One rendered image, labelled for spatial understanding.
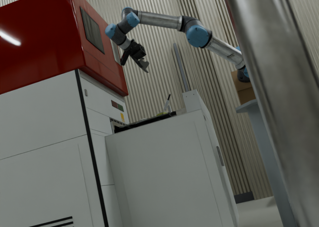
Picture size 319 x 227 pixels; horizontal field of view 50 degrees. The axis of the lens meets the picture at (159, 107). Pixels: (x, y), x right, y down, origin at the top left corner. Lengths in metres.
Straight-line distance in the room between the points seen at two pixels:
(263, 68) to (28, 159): 1.98
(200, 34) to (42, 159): 1.15
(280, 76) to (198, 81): 5.26
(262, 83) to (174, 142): 1.79
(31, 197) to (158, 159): 0.76
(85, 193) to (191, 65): 3.94
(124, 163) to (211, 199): 0.56
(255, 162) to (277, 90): 4.87
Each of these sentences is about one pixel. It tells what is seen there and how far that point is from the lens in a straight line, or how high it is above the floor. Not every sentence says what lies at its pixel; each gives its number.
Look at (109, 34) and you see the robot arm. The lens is 1.95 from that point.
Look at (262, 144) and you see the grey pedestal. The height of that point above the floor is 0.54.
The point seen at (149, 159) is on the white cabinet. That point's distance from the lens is 2.07.
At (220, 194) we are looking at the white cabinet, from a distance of 2.00.
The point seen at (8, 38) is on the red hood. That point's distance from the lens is 2.45.
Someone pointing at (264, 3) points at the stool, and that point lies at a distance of 0.27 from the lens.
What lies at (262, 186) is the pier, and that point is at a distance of 5.12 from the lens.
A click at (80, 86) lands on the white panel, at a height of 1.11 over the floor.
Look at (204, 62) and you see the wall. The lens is 5.58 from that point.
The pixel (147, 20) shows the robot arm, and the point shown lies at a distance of 2.07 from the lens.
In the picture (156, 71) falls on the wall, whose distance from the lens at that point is 5.69.
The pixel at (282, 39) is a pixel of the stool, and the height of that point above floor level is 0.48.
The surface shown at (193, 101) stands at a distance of 2.12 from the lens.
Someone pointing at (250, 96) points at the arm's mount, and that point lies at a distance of 2.31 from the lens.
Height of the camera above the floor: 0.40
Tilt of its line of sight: 14 degrees up
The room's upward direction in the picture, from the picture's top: 14 degrees counter-clockwise
